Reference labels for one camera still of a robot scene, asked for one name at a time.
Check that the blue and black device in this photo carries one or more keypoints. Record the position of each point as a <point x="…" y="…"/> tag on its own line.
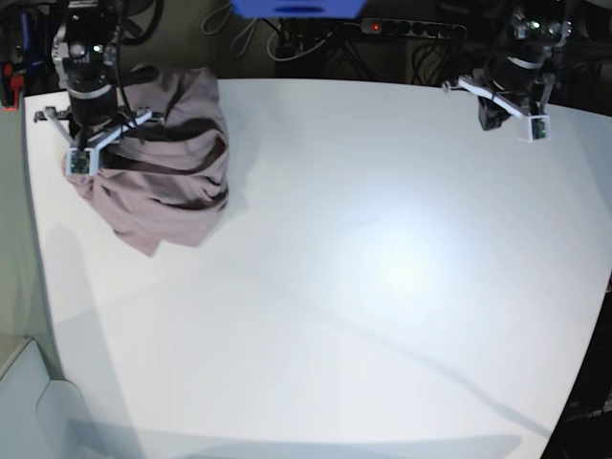
<point x="34" y="28"/>

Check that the black power strip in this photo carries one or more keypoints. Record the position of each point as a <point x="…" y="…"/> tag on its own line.
<point x="413" y="29"/>

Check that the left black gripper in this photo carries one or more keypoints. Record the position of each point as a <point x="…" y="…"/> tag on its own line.
<point x="512" y="95"/>

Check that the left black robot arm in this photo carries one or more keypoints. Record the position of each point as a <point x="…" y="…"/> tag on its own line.
<point x="519" y="65"/>

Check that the red and black clamp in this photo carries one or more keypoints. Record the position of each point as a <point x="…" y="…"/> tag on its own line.
<point x="12" y="84"/>

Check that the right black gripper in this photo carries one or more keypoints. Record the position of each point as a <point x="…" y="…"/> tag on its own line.
<point x="94" y="108"/>

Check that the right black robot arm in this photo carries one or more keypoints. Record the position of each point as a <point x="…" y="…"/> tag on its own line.
<point x="84" y="52"/>

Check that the white camera bracket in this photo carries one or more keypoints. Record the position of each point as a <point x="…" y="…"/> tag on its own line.
<point x="532" y="129"/>
<point x="85" y="153"/>

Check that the mauve pink t-shirt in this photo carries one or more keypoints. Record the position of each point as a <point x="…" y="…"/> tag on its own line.
<point x="170" y="183"/>

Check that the blue plastic mount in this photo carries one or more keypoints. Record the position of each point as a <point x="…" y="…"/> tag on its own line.
<point x="298" y="8"/>

